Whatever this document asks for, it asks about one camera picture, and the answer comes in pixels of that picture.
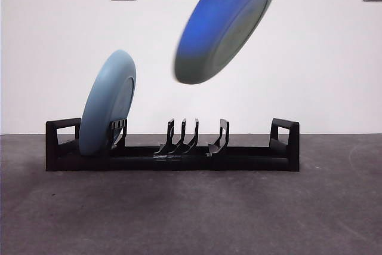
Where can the pale green round plate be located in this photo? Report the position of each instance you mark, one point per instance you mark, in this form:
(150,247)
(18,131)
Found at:
(209,43)

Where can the light blue round plate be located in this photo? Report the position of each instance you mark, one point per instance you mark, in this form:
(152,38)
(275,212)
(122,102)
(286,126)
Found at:
(101,111)

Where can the black plastic plate rack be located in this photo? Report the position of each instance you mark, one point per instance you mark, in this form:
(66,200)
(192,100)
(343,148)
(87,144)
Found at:
(238,162)

